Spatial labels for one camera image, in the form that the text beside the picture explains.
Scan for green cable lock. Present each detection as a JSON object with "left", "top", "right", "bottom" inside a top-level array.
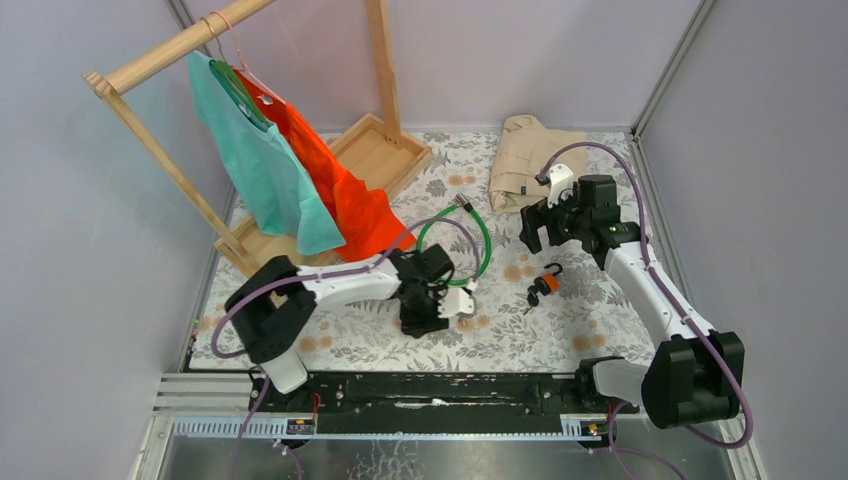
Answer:
[{"left": 416, "top": 194, "right": 493, "bottom": 287}]

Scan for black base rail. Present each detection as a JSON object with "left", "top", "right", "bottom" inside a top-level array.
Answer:
[{"left": 248, "top": 371, "right": 619, "bottom": 441}]

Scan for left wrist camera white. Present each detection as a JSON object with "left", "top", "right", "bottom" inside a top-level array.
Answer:
[{"left": 438, "top": 279, "right": 478, "bottom": 318}]

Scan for wooden clothes rack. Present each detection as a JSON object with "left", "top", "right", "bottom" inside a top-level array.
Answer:
[{"left": 82, "top": 0, "right": 434, "bottom": 278}]

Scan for green hanger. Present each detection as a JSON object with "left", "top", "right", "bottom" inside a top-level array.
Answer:
[{"left": 209, "top": 59, "right": 271, "bottom": 132}]

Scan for orange garment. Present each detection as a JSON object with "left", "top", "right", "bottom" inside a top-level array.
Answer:
[{"left": 238, "top": 73, "right": 416, "bottom": 262}]

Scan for folded beige garment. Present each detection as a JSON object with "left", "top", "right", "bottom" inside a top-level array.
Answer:
[{"left": 489, "top": 114, "right": 588, "bottom": 213}]

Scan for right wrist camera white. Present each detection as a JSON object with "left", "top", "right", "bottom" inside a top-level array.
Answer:
[{"left": 536, "top": 163, "right": 575, "bottom": 208}]

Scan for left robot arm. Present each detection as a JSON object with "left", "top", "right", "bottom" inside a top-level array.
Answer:
[{"left": 225, "top": 245, "right": 475, "bottom": 411}]

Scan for orange black key bunch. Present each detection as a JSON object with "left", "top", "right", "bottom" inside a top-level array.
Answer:
[{"left": 524, "top": 262, "right": 563, "bottom": 314}]

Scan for teal t-shirt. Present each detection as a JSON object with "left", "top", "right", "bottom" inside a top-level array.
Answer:
[{"left": 187, "top": 52, "right": 346, "bottom": 255}]

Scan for pink hanger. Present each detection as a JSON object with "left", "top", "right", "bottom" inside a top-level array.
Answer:
[{"left": 211, "top": 9, "right": 287, "bottom": 106}]

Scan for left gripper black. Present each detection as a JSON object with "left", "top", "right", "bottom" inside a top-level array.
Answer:
[{"left": 399, "top": 285, "right": 449, "bottom": 340}]

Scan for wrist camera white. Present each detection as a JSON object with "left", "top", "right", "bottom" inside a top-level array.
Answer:
[
  {"left": 536, "top": 163, "right": 575, "bottom": 208},
  {"left": 438, "top": 279, "right": 478, "bottom": 318}
]

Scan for floral table mat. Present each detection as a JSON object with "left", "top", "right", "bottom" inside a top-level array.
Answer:
[{"left": 190, "top": 131, "right": 657, "bottom": 374}]

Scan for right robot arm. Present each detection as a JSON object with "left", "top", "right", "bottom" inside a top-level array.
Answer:
[{"left": 519, "top": 171, "right": 745, "bottom": 428}]

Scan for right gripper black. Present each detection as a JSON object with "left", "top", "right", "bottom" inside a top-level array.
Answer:
[{"left": 518, "top": 182, "right": 590, "bottom": 255}]

